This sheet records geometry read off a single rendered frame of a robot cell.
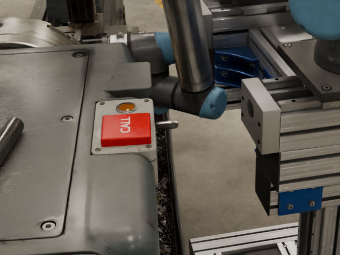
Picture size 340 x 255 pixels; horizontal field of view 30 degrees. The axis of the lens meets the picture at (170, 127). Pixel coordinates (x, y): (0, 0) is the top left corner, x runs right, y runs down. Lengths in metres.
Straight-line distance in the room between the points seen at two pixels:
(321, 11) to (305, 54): 0.26
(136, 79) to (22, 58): 0.20
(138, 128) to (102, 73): 0.20
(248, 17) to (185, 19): 0.33
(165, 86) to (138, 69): 0.51
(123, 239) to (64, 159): 0.16
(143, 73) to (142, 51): 0.50
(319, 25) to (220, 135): 2.25
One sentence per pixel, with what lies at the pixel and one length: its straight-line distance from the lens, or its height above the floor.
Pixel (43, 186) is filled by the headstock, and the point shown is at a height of 1.26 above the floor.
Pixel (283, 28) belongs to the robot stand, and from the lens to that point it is 1.59.
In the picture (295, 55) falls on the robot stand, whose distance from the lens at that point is 1.21.
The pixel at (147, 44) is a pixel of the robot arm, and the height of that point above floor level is 1.10.
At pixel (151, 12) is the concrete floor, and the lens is 4.89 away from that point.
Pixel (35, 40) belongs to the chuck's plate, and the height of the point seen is 1.23.
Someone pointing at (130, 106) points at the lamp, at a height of 1.26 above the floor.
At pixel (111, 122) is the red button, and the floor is 1.27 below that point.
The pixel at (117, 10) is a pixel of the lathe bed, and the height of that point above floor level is 0.85.
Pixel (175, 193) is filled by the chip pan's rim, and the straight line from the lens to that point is 1.79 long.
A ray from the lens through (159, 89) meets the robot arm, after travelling 1.45.
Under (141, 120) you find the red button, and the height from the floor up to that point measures 1.27.
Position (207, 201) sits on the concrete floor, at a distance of 2.75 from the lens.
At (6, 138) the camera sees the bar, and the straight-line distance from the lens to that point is 0.77.
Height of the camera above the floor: 1.65
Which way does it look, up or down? 30 degrees down
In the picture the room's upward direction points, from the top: 3 degrees counter-clockwise
